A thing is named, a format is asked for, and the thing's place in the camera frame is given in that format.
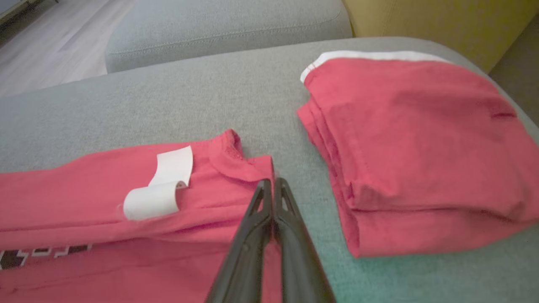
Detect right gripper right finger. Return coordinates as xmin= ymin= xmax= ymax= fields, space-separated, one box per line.
xmin=274 ymin=178 xmax=337 ymax=303

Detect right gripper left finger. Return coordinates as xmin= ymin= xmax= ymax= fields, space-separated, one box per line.
xmin=205 ymin=179 xmax=274 ymax=303

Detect red Bulls basketball jersey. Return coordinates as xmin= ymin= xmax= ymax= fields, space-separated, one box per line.
xmin=0 ymin=128 xmax=283 ymax=303

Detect red shorts with white stripes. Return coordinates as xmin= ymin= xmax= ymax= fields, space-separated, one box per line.
xmin=296 ymin=50 xmax=539 ymax=258

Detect large grey sofa cushion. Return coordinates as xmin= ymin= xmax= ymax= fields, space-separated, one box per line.
xmin=0 ymin=37 xmax=539 ymax=303

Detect small grey sofa cushion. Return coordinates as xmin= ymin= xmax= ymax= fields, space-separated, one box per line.
xmin=104 ymin=0 xmax=353 ymax=74

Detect yellow upholstered furniture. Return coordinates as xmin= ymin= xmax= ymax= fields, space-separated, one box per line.
xmin=342 ymin=0 xmax=539 ymax=74

